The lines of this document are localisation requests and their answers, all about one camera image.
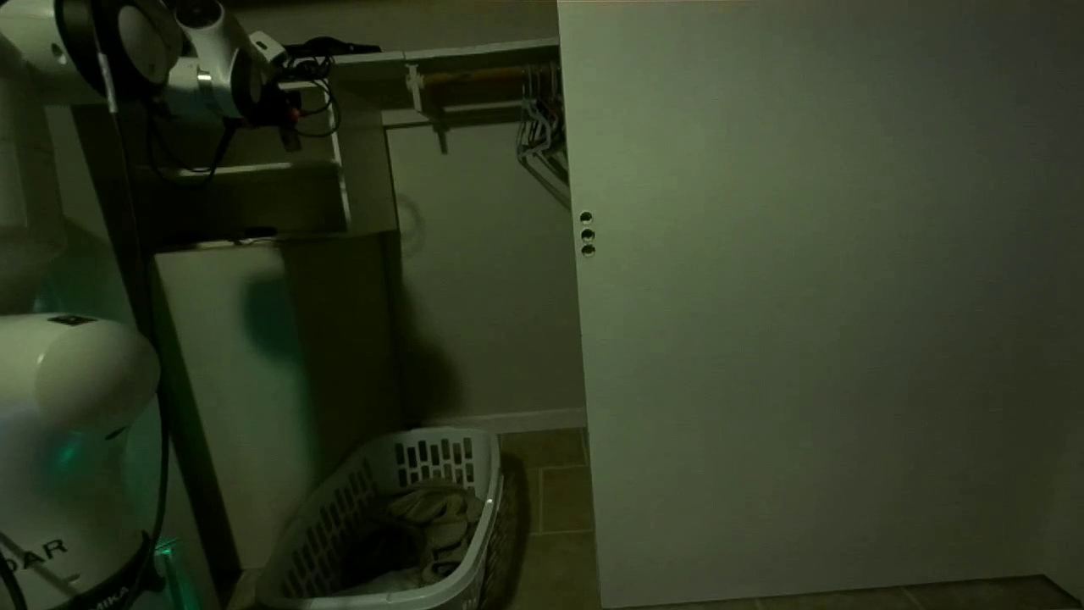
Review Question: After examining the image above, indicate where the bunch of wire hangers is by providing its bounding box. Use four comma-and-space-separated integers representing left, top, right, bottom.
515, 65, 572, 212

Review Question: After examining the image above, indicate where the white closet top shelf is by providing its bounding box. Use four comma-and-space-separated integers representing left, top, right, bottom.
329, 38, 563, 75

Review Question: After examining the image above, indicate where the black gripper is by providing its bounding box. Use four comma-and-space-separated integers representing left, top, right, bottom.
247, 56, 339, 157

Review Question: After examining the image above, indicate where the grey clothes pile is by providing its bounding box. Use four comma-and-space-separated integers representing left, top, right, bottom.
322, 482, 489, 596

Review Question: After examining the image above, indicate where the white sliding closet door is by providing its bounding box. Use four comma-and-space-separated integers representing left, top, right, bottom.
554, 0, 1084, 610

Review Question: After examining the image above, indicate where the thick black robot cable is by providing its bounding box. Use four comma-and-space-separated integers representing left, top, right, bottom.
79, 22, 183, 610

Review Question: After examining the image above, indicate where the white closet shelf unit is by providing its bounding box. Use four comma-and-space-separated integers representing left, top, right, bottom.
79, 75, 414, 579

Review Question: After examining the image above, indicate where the wooden closet rod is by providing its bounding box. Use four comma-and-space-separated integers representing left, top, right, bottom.
379, 99, 563, 134

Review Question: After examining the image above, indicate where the white plastic laundry basket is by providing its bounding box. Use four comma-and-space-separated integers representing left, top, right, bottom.
247, 424, 508, 610

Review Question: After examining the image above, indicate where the flat black object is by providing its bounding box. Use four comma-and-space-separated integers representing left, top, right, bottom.
281, 34, 386, 65

